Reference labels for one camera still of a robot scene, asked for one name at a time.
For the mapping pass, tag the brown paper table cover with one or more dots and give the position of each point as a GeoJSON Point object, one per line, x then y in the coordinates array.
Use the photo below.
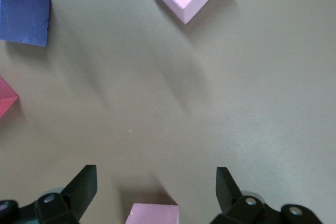
{"type": "Point", "coordinates": [183, 90]}

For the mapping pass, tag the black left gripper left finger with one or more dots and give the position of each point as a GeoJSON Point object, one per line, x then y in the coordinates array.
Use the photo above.
{"type": "Point", "coordinates": [78, 195]}

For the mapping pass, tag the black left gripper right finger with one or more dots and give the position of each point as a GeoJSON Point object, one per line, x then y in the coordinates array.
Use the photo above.
{"type": "Point", "coordinates": [231, 197]}

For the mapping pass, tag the red foam cube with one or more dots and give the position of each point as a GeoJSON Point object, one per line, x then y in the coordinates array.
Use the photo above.
{"type": "Point", "coordinates": [5, 98]}

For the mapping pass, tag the purple foam cube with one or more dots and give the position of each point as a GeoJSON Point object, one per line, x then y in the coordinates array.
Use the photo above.
{"type": "Point", "coordinates": [23, 16]}

